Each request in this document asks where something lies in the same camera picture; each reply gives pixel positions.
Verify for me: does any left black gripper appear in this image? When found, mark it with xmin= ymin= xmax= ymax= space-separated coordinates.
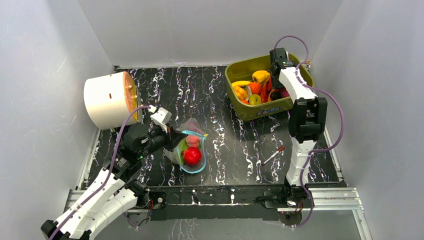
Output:
xmin=138 ymin=123 xmax=186 ymax=159

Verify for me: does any green toy leaf vegetable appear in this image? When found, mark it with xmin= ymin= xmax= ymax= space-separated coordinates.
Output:
xmin=176 ymin=138 xmax=188 ymax=165

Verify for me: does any pink toy peach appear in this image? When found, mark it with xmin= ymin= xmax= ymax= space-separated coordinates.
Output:
xmin=185 ymin=135 xmax=201 ymax=148

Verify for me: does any clear zip top bag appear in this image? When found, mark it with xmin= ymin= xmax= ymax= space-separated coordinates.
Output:
xmin=163 ymin=118 xmax=208 ymax=174

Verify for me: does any red toy apple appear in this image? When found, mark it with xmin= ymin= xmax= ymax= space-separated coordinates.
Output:
xmin=183 ymin=147 xmax=202 ymax=166

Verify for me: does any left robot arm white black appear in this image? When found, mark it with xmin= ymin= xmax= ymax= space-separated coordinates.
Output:
xmin=40 ymin=124 xmax=186 ymax=240

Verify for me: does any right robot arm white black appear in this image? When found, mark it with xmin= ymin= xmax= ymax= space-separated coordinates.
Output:
xmin=269 ymin=48 xmax=328 ymax=207

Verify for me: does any yellow toy bell pepper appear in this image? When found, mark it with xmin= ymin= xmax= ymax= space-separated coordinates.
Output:
xmin=251 ymin=70 xmax=271 ymax=86

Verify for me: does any red toy chili pepper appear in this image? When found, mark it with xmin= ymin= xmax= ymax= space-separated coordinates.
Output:
xmin=260 ymin=77 xmax=272 ymax=104

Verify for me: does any dark purple toy eggplant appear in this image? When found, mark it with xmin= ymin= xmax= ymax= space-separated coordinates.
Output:
xmin=269 ymin=89 xmax=282 ymax=101

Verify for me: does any olive green plastic bin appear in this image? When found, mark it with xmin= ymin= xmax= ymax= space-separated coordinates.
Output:
xmin=224 ymin=53 xmax=314 ymax=122

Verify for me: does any orange toy tangerine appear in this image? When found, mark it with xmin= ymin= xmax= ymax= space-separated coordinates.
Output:
xmin=247 ymin=82 xmax=262 ymax=95

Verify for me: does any yellow toy banana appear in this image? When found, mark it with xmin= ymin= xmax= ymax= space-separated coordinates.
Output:
xmin=231 ymin=80 xmax=251 ymax=88

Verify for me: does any white cylindrical appliance orange lid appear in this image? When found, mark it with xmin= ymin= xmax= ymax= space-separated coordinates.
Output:
xmin=83 ymin=71 xmax=140 ymax=130

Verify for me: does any red white marker pen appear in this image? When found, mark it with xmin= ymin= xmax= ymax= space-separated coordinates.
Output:
xmin=261 ymin=145 xmax=286 ymax=166

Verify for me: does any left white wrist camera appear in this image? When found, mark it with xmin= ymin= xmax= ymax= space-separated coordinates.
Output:
xmin=148 ymin=105 xmax=172 ymax=133

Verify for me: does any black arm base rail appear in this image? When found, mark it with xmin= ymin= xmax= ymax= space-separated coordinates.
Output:
xmin=149 ymin=184 xmax=310 ymax=221

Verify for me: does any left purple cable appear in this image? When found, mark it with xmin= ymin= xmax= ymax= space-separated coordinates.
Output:
xmin=47 ymin=105 xmax=157 ymax=240

